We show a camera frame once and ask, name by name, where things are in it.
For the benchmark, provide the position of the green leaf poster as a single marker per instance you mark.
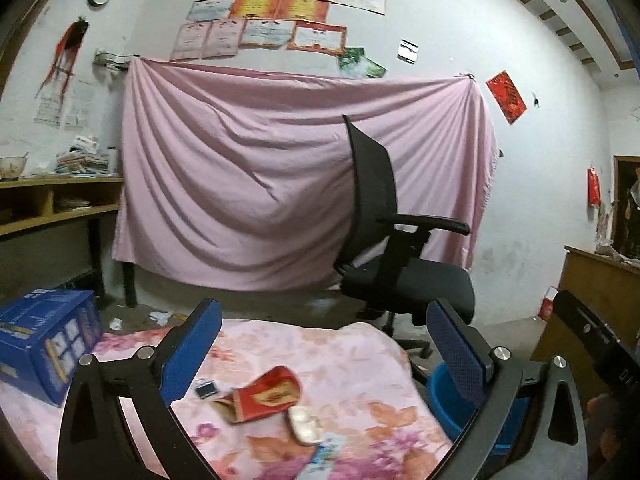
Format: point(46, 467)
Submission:
point(354, 63)

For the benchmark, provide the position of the wooden shelf desk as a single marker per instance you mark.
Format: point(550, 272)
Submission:
point(54, 232)

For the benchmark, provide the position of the black white wall sticker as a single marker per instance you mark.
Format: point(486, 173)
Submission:
point(407, 51)

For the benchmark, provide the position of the red hanging decoration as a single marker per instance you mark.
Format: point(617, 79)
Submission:
point(593, 187)

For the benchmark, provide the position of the red cigarette pack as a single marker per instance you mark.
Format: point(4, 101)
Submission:
point(272, 393)

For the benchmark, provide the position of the blue plastic bucket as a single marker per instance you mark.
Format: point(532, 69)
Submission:
point(453, 412)

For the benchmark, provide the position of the orange yellow certificate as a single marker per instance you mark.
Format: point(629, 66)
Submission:
point(296, 10)

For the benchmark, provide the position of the ceramic bowl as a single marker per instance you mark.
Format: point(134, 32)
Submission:
point(12, 167)

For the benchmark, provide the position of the pink hanging sheet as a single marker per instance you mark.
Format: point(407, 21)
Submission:
point(242, 180)

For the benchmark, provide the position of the black office chair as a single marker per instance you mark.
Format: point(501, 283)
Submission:
point(380, 261)

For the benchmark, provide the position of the red framed certificate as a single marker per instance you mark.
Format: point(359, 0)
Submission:
point(318, 37)

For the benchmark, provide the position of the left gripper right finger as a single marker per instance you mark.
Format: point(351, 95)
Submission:
point(551, 439)

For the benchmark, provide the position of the small black white card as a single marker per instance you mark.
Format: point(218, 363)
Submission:
point(206, 389)

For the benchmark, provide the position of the wooden cabinet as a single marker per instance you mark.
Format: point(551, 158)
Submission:
point(609, 289)

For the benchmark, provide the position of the white crumpled wrapper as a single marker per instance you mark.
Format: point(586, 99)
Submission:
point(304, 425)

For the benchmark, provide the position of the floral pink blanket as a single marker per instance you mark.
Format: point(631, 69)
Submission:
point(356, 381)

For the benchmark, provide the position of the red wall tassel ornament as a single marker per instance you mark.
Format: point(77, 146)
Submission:
point(65, 55)

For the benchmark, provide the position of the blue cardboard box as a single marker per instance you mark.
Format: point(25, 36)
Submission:
point(43, 336)

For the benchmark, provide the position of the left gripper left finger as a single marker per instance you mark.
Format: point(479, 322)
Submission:
point(95, 440)

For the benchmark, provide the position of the person's right hand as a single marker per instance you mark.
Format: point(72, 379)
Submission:
point(601, 413)

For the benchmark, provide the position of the red diamond paper poster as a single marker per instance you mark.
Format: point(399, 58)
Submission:
point(507, 96)

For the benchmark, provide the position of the stack of papers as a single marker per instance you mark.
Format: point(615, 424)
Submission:
point(86, 157)

